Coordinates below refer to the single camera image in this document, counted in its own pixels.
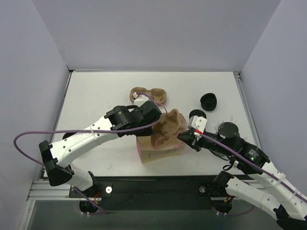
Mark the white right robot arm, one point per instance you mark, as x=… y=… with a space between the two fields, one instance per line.
x=281 y=200

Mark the aluminium frame rail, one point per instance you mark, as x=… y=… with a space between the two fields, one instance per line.
x=42 y=190

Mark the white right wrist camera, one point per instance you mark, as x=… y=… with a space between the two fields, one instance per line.
x=197 y=125

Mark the black paper cup with lettering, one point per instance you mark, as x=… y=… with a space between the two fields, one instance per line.
x=67 y=135

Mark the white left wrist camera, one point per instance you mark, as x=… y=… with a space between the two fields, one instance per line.
x=139 y=99

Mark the brown cardboard cup carrier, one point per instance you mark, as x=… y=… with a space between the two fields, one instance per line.
x=165 y=132

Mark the pink and cream paper bag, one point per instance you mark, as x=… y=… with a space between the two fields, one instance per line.
x=152 y=155

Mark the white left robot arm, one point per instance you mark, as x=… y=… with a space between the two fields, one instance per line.
x=58 y=156

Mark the stack of black cup lids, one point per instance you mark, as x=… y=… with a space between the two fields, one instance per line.
x=208 y=102

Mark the grey cup with cable ties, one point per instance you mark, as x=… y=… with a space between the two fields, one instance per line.
x=231 y=118

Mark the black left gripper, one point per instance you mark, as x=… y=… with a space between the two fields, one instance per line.
x=150 y=112

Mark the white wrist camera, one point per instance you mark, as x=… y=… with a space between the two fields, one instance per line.
x=139 y=99
x=197 y=125

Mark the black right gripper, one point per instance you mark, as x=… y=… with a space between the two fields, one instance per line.
x=193 y=139

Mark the dark cup with EAT print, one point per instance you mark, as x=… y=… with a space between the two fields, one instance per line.
x=197 y=112

